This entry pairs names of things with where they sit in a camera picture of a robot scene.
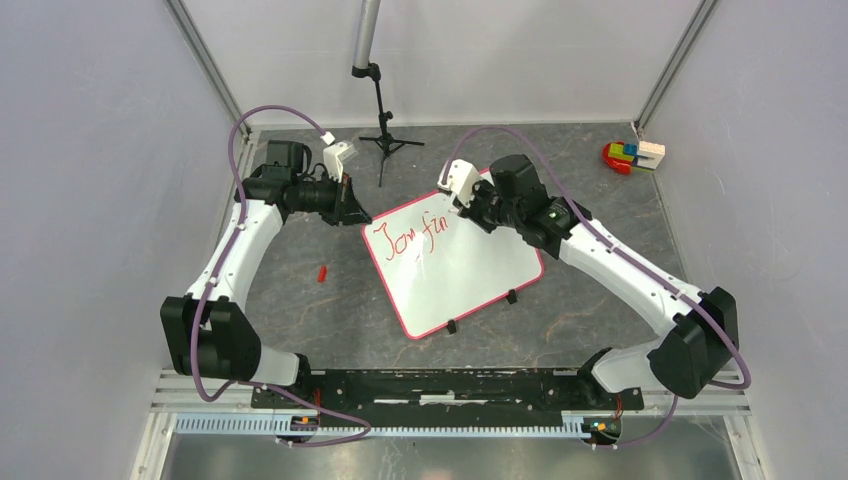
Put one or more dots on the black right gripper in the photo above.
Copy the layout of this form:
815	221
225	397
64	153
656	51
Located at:
479	188

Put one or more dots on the colourful toy block stack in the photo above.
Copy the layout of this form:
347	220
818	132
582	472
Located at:
624	158

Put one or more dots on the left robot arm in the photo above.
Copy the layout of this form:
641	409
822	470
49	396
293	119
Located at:
206	329

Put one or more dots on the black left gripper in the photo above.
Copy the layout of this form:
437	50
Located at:
347	209

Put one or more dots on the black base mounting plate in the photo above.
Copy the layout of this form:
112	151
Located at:
476	398

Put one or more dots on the pink-framed whiteboard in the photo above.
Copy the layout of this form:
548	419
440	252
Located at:
437	267

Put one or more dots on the grey metal pole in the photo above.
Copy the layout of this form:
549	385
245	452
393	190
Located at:
364	39

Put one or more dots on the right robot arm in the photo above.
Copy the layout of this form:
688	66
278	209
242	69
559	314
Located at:
696	331

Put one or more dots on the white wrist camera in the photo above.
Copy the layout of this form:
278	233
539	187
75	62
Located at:
457	179
335	154

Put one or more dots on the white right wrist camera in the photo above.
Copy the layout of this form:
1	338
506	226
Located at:
457	179

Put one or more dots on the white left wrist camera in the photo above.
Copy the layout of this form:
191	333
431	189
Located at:
335	154

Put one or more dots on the black camera tripod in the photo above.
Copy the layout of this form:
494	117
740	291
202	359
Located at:
387	143

